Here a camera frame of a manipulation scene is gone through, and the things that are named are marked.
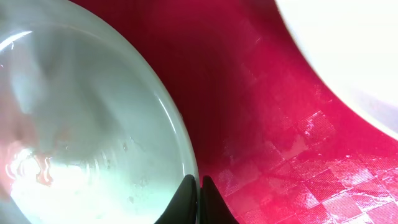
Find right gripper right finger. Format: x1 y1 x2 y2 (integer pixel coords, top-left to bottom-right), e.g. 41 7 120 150
200 175 239 224

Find pale green plate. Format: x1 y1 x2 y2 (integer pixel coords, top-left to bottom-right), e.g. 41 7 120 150
1 1 198 223

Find red plastic tray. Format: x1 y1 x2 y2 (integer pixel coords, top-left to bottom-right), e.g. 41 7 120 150
75 0 397 223

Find white plate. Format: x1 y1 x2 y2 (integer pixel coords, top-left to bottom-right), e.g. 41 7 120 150
276 0 397 139

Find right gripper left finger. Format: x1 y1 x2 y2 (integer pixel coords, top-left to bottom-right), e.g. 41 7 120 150
155 174 197 224

